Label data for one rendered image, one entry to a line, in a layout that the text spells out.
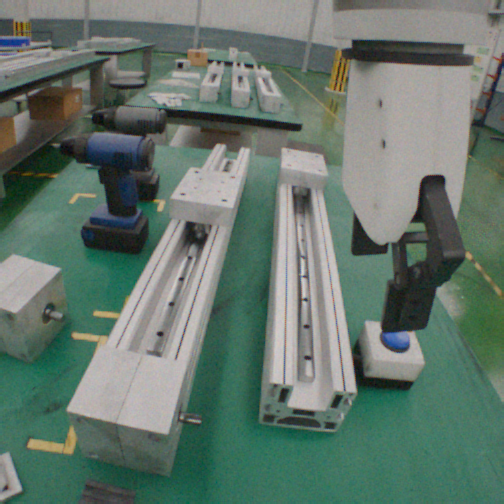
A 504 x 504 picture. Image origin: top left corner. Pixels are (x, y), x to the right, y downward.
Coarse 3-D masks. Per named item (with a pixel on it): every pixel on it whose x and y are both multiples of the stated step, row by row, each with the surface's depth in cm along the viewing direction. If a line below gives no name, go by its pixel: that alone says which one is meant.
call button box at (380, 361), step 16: (368, 336) 52; (368, 352) 50; (384, 352) 49; (400, 352) 49; (416, 352) 50; (368, 368) 49; (384, 368) 49; (400, 368) 49; (416, 368) 49; (368, 384) 51; (384, 384) 51; (400, 384) 51
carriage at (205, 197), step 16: (192, 176) 74; (208, 176) 75; (224, 176) 76; (240, 176) 78; (176, 192) 67; (192, 192) 68; (208, 192) 69; (224, 192) 70; (176, 208) 66; (192, 208) 66; (208, 208) 65; (224, 208) 65; (192, 224) 69; (208, 224) 69; (224, 224) 67
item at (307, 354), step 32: (288, 192) 84; (320, 192) 87; (288, 224) 71; (320, 224) 73; (288, 256) 62; (320, 256) 64; (288, 288) 55; (320, 288) 59; (288, 320) 49; (320, 320) 54; (288, 352) 44; (320, 352) 50; (288, 384) 40; (320, 384) 45; (352, 384) 41; (288, 416) 45; (320, 416) 43
